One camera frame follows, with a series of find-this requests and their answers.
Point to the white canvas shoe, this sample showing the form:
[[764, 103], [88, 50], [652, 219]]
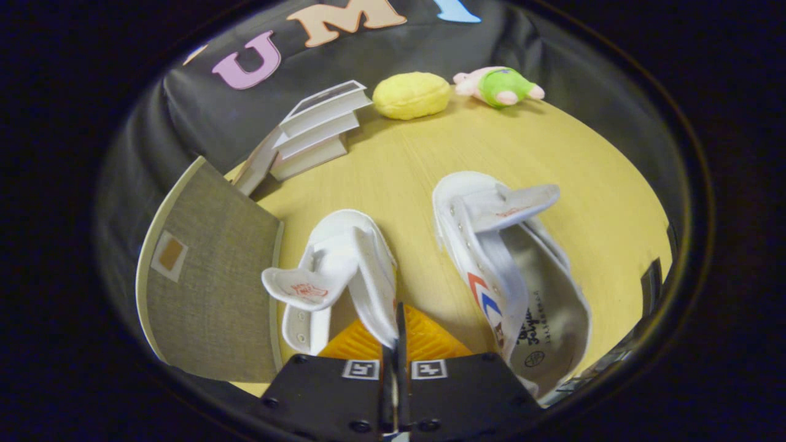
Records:
[[485, 215], [344, 245]]

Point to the dark rectangular object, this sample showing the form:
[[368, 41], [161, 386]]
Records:
[[652, 285]]

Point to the white book with dark cover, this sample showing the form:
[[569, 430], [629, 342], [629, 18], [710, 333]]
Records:
[[325, 110]]

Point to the black backdrop cloth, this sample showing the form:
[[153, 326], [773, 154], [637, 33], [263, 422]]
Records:
[[202, 116]]

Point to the brown booklet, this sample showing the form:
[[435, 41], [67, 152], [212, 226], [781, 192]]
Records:
[[255, 169]]

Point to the grey fabric storage box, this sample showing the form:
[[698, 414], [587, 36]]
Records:
[[209, 288]]

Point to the pink and green plush toy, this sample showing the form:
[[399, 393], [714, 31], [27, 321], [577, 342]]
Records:
[[500, 86]]

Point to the yellow plush cushion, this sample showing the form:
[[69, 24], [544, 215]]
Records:
[[411, 95]]

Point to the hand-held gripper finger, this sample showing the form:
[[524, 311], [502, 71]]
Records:
[[402, 344], [388, 380]]

